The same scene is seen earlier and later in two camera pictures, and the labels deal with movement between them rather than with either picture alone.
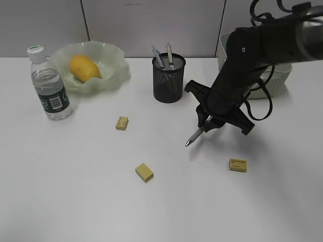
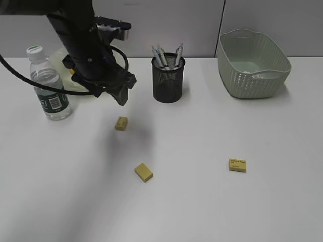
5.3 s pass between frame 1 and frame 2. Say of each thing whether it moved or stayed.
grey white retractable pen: moved
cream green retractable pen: moved
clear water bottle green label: stayed
